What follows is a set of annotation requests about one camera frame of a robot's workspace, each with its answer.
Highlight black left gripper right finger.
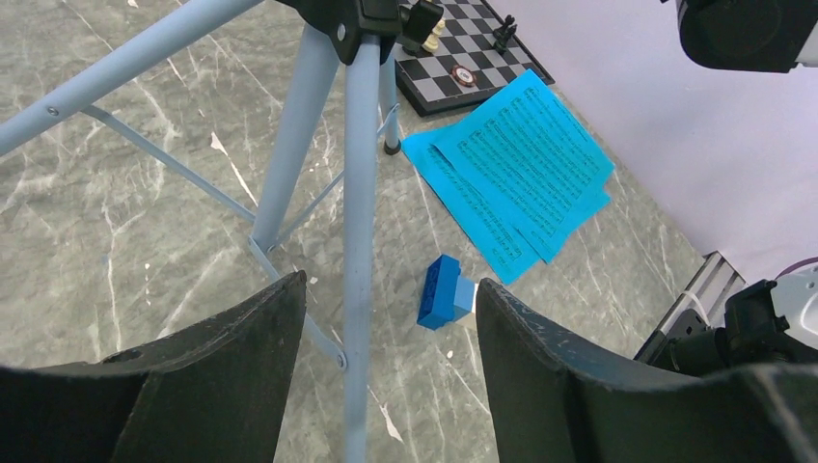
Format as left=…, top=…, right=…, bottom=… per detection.
left=477, top=279, right=817, bottom=462

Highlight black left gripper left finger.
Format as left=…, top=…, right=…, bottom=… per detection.
left=1, top=271, right=306, bottom=462

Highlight blue sheet music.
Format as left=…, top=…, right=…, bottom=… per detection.
left=403, top=127, right=547, bottom=284
left=433, top=70, right=614, bottom=262

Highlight light blue music stand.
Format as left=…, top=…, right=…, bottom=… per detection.
left=1, top=1, right=443, bottom=462

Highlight blue white toy brick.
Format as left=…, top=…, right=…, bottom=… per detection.
left=417, top=254, right=477, bottom=330

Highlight orange poker chip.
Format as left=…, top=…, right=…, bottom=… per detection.
left=450, top=65, right=477, bottom=88

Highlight black white chessboard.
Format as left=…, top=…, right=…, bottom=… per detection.
left=393, top=0, right=555, bottom=117

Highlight black chess pieces pair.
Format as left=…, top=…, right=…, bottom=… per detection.
left=492, top=14, right=517, bottom=55

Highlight cream chess piece standing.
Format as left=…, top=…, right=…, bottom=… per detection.
left=422, top=18, right=446, bottom=53

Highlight black base frame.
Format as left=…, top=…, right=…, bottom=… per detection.
left=635, top=252, right=817, bottom=376

